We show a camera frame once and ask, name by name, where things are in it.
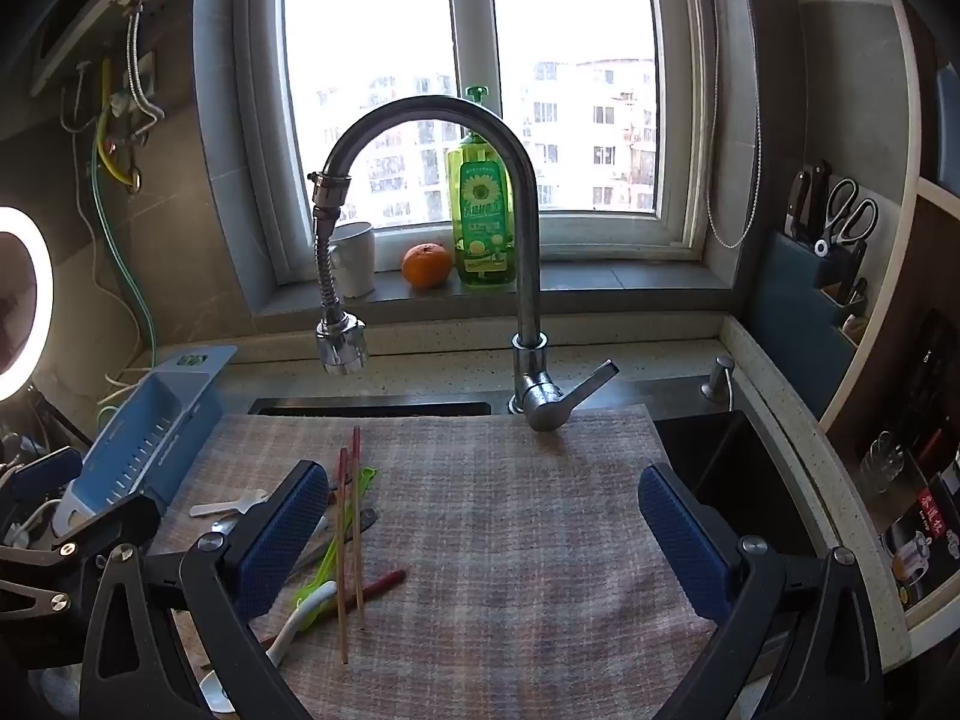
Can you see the green plastic utensil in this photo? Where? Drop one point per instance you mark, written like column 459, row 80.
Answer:
column 315, row 577

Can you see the green dish soap bottle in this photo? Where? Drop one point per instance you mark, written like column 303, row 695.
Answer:
column 480, row 225

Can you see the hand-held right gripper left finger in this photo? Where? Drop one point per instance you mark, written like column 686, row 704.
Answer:
column 277, row 540

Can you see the kitchen scissors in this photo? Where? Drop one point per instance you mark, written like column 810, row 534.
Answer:
column 844, row 217

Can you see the plaid cloth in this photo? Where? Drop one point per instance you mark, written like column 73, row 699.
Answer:
column 510, row 540

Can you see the red-ended wooden chopstick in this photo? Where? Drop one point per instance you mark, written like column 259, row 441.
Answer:
column 358, row 525
column 379, row 585
column 343, row 555

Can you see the blue drain basket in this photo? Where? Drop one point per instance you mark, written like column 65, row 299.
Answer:
column 142, row 427

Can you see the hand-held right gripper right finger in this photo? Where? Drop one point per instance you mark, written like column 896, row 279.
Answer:
column 682, row 547

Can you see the printed kettle box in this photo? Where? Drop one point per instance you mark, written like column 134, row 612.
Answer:
column 926, row 540

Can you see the chrome soap dispenser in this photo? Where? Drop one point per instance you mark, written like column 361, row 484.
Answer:
column 718, row 379

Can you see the drinking glasses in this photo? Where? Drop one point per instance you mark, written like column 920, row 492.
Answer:
column 883, row 461

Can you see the black kitchen sink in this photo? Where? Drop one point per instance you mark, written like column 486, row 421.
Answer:
column 735, row 465

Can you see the blue knife holder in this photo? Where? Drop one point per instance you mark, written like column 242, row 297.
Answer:
column 787, row 292

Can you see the chrome kitchen faucet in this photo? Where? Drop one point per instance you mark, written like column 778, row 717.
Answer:
column 525, row 240

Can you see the water heater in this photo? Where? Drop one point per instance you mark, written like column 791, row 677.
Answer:
column 105, row 7

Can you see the orange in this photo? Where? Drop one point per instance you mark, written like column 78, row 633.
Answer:
column 427, row 265

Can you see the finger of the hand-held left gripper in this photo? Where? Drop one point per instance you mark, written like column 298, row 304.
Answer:
column 45, row 469
column 112, row 521

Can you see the window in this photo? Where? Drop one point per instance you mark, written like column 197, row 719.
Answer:
column 570, row 90

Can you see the white mug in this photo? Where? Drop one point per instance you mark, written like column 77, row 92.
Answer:
column 352, row 259

